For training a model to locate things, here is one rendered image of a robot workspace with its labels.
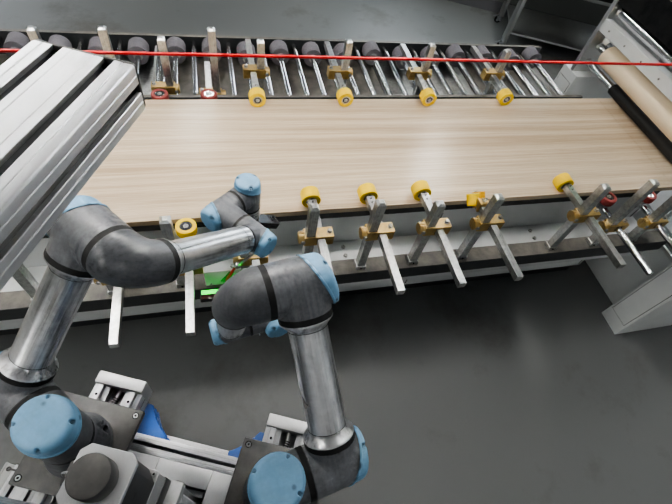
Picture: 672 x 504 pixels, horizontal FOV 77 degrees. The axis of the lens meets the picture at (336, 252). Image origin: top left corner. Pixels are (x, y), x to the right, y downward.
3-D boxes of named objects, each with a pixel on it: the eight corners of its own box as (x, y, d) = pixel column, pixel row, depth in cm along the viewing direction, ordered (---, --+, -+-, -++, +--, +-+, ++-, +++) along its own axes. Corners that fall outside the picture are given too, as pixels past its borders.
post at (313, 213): (307, 280, 188) (320, 209, 149) (300, 281, 187) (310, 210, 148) (306, 273, 190) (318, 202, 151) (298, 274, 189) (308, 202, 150)
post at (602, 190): (549, 253, 216) (613, 188, 177) (543, 254, 215) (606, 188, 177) (546, 247, 218) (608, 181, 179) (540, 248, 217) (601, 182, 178)
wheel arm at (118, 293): (121, 348, 146) (117, 343, 143) (110, 349, 145) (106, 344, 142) (128, 245, 170) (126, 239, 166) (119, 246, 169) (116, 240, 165)
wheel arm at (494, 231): (520, 280, 169) (524, 276, 167) (513, 281, 168) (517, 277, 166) (484, 210, 189) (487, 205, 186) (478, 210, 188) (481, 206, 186)
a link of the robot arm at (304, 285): (299, 481, 101) (251, 260, 90) (356, 456, 106) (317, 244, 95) (315, 516, 90) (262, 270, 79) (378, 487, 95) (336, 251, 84)
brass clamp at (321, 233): (333, 245, 167) (334, 237, 163) (299, 248, 164) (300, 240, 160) (329, 232, 170) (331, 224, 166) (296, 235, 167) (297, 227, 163)
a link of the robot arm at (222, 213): (225, 227, 112) (254, 206, 118) (195, 204, 115) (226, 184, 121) (226, 245, 118) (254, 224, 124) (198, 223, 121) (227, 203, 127)
